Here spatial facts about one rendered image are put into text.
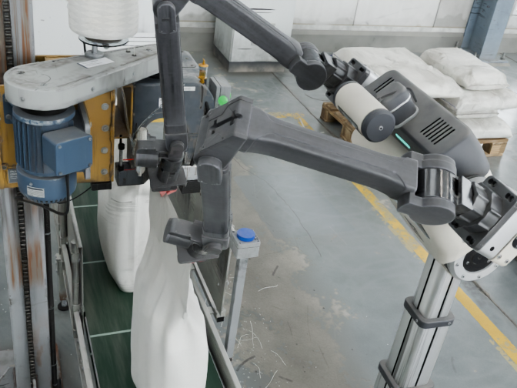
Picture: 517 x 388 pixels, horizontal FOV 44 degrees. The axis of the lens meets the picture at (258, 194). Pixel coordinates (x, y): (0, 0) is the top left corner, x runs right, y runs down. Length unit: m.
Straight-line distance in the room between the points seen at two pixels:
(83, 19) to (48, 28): 3.06
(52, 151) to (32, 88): 0.15
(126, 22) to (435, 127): 0.75
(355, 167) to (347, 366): 1.97
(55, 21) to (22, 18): 2.81
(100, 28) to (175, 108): 0.26
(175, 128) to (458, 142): 0.71
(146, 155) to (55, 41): 3.03
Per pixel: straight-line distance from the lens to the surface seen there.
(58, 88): 1.59
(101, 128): 1.88
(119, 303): 2.50
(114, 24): 1.56
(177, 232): 1.41
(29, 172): 1.72
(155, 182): 1.77
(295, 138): 1.00
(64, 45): 4.67
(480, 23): 7.65
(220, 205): 1.23
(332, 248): 3.61
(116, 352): 2.32
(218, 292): 2.53
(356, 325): 3.15
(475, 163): 1.30
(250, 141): 0.98
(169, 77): 1.54
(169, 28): 1.44
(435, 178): 1.11
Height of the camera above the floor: 2.04
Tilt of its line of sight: 31 degrees down
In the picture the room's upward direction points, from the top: 9 degrees clockwise
